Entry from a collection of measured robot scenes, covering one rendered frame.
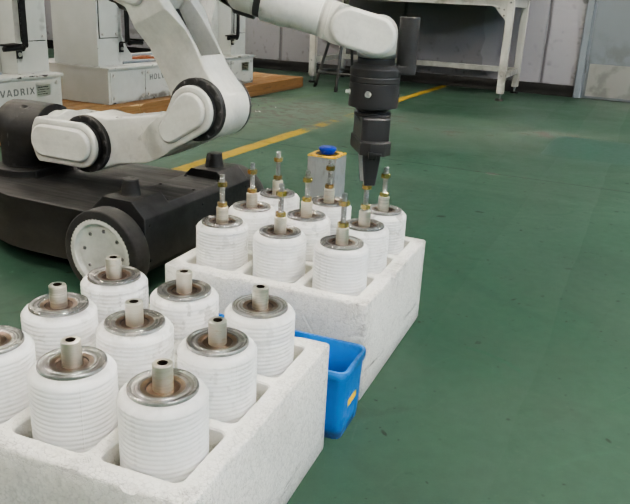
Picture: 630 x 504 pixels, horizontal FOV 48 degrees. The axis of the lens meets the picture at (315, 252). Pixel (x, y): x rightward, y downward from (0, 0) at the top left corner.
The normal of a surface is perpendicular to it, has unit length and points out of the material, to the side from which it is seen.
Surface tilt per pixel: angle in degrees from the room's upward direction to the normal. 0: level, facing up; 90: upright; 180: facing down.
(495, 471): 0
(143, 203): 46
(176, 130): 90
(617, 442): 0
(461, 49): 90
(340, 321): 90
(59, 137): 90
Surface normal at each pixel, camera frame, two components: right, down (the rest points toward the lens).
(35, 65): 0.91, 0.18
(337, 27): -0.14, 0.32
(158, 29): -0.25, 0.65
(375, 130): 0.14, 0.34
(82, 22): -0.42, 0.29
